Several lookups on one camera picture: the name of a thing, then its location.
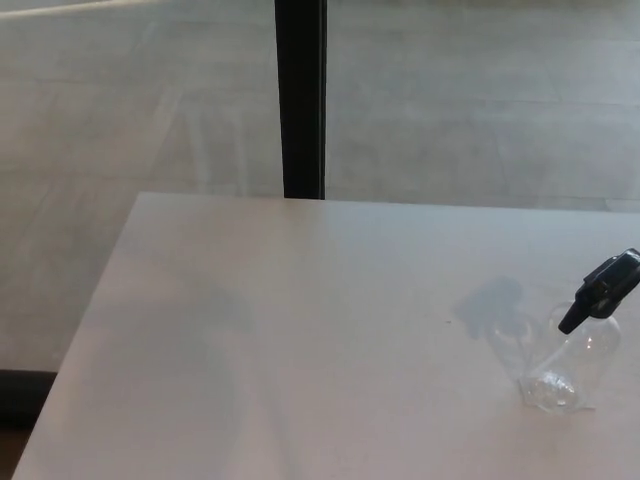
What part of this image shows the clear plastic spray bottle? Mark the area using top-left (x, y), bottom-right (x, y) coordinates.
top-left (518, 299), bottom-right (624, 414)

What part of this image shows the black vertical window post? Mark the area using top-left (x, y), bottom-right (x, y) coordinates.
top-left (273, 0), bottom-right (329, 201)

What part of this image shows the black spray trigger lid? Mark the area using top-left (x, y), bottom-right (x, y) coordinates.
top-left (557, 247), bottom-right (640, 336)

